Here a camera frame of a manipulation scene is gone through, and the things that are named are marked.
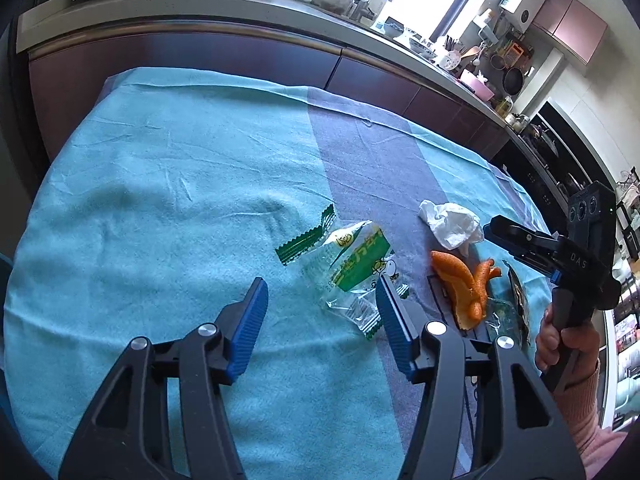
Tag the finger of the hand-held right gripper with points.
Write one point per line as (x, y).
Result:
(532, 262)
(520, 235)

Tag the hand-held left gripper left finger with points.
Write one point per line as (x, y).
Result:
(247, 330)

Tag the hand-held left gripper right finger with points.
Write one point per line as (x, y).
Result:
(395, 330)

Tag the orange peel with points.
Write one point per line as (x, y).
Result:
(452, 277)
(486, 280)

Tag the white tissue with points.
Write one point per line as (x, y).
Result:
(450, 225)

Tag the clear green snack wrapper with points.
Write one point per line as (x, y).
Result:
(350, 265)

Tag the person's right forearm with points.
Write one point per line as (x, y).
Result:
(585, 420)

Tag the person's right hand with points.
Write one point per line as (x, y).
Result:
(547, 340)

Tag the dark plastic wrapper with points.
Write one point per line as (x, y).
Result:
(520, 300)

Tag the cluttered storage shelf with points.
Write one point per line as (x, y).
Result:
(627, 320)

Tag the clear plastic scrap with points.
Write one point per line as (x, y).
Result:
(500, 317)

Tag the dark cooking pot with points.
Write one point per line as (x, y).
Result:
(544, 141)

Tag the green wrapper strip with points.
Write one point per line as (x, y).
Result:
(305, 242)

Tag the yellow oil bottle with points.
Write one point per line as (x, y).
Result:
(503, 106)

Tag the teal and grey tablecloth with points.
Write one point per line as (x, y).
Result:
(150, 210)

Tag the hanging frying pan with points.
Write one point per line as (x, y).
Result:
(513, 80)

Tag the pink bowl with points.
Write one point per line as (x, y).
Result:
(476, 85)

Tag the white dotted utensil mug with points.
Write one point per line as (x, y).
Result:
(451, 60)

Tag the white soap bottle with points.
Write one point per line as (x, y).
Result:
(378, 5)

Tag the kitchen counter with brown cabinets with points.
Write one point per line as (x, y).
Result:
(200, 50)

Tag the pink wall cabinet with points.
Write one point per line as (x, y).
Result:
(570, 22)

